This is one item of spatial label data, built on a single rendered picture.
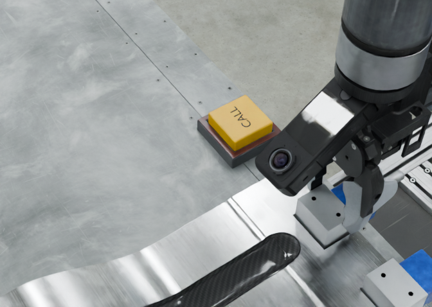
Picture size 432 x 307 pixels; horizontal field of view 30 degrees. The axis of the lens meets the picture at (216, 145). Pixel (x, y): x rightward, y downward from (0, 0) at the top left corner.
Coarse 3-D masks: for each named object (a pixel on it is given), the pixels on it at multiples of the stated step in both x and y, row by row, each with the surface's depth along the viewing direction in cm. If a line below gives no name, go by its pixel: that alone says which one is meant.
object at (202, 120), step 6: (198, 120) 104; (204, 120) 104; (204, 126) 103; (276, 126) 103; (210, 132) 102; (276, 132) 103; (216, 138) 102; (264, 138) 102; (270, 138) 102; (222, 144) 101; (252, 144) 101; (258, 144) 101; (228, 150) 101; (240, 150) 101; (246, 150) 101; (234, 156) 100
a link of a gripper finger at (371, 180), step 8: (368, 168) 73; (376, 168) 73; (360, 176) 75; (368, 176) 74; (376, 176) 74; (360, 184) 76; (368, 184) 74; (376, 184) 74; (368, 192) 75; (376, 192) 75; (368, 200) 76; (376, 200) 76; (368, 208) 76
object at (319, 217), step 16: (400, 176) 89; (320, 192) 84; (336, 192) 86; (304, 208) 84; (320, 208) 83; (336, 208) 83; (304, 224) 85; (320, 224) 82; (336, 224) 82; (320, 240) 84; (336, 240) 84
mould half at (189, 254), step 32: (256, 192) 88; (192, 224) 86; (224, 224) 86; (256, 224) 85; (288, 224) 85; (128, 256) 83; (160, 256) 83; (192, 256) 83; (224, 256) 83; (320, 256) 83; (352, 256) 83; (32, 288) 75; (64, 288) 76; (96, 288) 78; (128, 288) 79; (160, 288) 81; (256, 288) 81; (288, 288) 81; (320, 288) 80; (352, 288) 80
